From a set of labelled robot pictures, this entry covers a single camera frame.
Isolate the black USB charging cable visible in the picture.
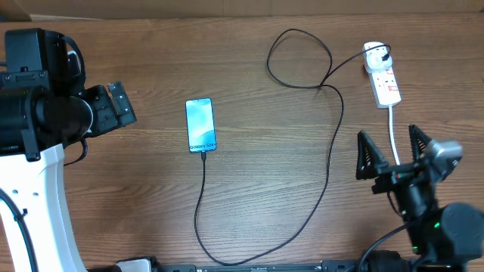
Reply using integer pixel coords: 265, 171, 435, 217
193, 28, 392, 267

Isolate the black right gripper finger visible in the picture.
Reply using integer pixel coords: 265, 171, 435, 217
408, 125, 432, 161
355, 131, 389, 180

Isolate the white power strip cord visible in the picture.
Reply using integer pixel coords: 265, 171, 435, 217
387, 105, 402, 166

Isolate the white power strip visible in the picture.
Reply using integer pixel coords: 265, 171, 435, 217
369, 68, 402, 109

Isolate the Galaxy S24 smartphone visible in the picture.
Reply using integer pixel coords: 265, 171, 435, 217
185, 97, 217, 153

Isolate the white charger plug adapter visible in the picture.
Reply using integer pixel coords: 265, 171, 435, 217
363, 42, 392, 74

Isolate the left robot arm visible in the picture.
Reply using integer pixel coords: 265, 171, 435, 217
1, 28, 136, 271

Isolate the brown cardboard backdrop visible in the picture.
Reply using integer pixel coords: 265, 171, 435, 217
1, 0, 483, 21

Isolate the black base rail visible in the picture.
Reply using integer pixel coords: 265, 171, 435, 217
87, 256, 358, 272

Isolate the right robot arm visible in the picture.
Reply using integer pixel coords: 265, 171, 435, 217
355, 125, 483, 271

